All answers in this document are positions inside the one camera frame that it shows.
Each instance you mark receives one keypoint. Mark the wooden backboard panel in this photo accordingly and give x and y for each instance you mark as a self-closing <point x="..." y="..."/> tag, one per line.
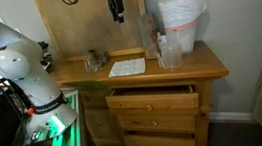
<point x="82" y="28"/>

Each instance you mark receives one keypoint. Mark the spice jar with dark lid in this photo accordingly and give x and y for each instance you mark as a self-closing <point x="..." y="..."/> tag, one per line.
<point x="92" y="54"/>

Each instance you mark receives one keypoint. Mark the white baseboard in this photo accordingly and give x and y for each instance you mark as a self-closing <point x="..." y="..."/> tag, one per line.
<point x="230" y="116"/>

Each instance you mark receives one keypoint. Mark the wooden dresser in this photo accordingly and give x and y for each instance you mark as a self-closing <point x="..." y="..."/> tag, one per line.
<point x="200" y="64"/>

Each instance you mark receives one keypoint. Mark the clear plastic container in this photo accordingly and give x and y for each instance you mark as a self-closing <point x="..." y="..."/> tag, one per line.
<point x="170" y="54"/>

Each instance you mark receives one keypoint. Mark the stemless clear glass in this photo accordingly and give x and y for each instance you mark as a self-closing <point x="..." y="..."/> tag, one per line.
<point x="90" y="66"/>

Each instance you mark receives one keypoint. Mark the large steel measuring cup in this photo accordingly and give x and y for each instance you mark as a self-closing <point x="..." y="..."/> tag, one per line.
<point x="103" y="58"/>

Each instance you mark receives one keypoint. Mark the brown paper bag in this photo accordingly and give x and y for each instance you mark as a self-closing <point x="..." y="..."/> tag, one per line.
<point x="149" y="37"/>

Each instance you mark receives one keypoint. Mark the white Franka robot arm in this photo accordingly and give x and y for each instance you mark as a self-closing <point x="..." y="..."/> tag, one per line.
<point x="34" y="81"/>

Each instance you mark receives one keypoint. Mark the white terry cloth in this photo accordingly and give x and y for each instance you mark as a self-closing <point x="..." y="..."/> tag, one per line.
<point x="127" y="67"/>

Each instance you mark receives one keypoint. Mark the wooden dresser drawer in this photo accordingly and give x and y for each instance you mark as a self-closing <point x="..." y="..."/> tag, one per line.
<point x="174" y="123"/>
<point x="161" y="101"/>
<point x="160" y="143"/>

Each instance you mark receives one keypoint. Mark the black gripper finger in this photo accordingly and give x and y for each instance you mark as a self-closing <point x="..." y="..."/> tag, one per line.
<point x="113" y="11"/>
<point x="120" y="12"/>

